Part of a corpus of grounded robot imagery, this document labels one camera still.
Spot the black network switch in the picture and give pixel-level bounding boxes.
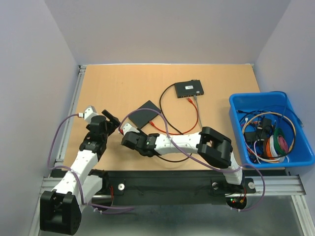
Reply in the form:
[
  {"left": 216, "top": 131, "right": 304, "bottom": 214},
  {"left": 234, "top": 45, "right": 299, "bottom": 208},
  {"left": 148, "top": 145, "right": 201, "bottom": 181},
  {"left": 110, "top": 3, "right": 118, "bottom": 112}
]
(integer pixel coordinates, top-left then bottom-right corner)
[{"left": 174, "top": 80, "right": 204, "bottom": 98}]

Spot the grey ethernet cable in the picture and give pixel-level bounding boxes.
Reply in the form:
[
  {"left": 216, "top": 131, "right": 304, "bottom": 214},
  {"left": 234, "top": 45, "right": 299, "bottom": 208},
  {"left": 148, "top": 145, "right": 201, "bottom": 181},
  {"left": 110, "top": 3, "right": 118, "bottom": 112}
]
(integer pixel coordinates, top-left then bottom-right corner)
[{"left": 193, "top": 95, "right": 204, "bottom": 127}]

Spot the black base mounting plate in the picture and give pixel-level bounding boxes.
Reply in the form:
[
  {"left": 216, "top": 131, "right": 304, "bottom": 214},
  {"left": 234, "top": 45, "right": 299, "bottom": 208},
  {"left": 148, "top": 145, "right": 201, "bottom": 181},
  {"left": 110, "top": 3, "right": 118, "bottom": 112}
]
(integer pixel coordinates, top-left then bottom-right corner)
[{"left": 49, "top": 169, "right": 291, "bottom": 206}]

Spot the coiled coloured wires bundle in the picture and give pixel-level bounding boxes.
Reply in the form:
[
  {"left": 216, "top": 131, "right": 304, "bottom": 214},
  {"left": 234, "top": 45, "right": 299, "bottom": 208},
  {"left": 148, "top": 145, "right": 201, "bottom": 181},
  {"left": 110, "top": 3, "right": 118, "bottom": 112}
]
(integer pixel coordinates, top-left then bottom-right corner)
[{"left": 262, "top": 127, "right": 296, "bottom": 163}]

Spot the black ethernet cable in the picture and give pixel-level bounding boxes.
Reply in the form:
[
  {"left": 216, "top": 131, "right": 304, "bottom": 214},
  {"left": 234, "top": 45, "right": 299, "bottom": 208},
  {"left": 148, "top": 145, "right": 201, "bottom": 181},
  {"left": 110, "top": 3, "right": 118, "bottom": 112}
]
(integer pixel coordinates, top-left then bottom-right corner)
[{"left": 157, "top": 83, "right": 190, "bottom": 163}]

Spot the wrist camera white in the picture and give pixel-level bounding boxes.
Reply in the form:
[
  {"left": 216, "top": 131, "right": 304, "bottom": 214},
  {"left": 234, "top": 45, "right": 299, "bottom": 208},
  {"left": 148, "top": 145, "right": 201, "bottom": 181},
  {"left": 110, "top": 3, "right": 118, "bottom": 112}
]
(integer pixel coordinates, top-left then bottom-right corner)
[
  {"left": 78, "top": 106, "right": 98, "bottom": 123},
  {"left": 119, "top": 122, "right": 139, "bottom": 135}
]

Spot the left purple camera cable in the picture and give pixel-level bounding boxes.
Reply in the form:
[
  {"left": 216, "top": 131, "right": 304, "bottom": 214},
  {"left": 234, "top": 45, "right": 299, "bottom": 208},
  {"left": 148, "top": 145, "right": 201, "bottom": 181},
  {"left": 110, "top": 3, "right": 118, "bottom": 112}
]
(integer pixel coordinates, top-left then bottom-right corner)
[{"left": 47, "top": 113, "right": 135, "bottom": 214}]

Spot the red ethernet cable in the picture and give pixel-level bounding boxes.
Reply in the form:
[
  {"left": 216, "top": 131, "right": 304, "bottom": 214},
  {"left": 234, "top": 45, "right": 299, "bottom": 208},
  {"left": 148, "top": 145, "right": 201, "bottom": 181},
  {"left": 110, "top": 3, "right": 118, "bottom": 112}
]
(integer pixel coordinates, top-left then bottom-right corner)
[{"left": 149, "top": 97, "right": 199, "bottom": 135}]

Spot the aluminium frame rail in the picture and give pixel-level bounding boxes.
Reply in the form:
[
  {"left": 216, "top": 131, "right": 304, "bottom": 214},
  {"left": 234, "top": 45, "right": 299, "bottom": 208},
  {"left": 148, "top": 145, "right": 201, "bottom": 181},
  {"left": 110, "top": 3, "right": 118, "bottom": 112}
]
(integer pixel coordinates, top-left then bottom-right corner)
[{"left": 40, "top": 64, "right": 314, "bottom": 235}]

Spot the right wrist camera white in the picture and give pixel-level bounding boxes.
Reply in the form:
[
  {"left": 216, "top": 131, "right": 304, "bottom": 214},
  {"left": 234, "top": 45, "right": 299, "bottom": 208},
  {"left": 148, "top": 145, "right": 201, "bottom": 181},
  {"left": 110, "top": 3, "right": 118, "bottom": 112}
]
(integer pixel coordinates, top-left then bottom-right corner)
[{"left": 119, "top": 122, "right": 139, "bottom": 135}]

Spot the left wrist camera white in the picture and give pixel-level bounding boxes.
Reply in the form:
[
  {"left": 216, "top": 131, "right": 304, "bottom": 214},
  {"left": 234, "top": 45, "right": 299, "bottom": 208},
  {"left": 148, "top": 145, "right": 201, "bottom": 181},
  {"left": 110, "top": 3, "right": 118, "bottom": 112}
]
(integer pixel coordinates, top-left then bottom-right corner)
[{"left": 78, "top": 106, "right": 98, "bottom": 123}]

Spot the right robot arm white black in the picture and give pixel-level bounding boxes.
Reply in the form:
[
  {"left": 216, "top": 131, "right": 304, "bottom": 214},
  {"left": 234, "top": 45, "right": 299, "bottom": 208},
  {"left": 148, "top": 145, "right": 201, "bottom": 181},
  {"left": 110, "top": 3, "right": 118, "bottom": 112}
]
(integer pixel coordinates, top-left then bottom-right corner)
[{"left": 121, "top": 123, "right": 244, "bottom": 192}]

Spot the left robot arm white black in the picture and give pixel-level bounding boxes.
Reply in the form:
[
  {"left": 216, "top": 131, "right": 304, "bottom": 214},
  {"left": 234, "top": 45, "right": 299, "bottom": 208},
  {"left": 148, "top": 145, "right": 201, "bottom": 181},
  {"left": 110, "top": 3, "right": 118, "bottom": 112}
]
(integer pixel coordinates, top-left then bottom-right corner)
[{"left": 39, "top": 106, "right": 120, "bottom": 236}]

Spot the blue plastic bin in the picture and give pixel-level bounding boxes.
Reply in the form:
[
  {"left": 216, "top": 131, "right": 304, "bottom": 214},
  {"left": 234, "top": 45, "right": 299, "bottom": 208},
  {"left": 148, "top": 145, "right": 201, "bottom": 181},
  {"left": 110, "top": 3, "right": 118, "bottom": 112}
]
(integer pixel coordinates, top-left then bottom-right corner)
[{"left": 229, "top": 91, "right": 315, "bottom": 169}]

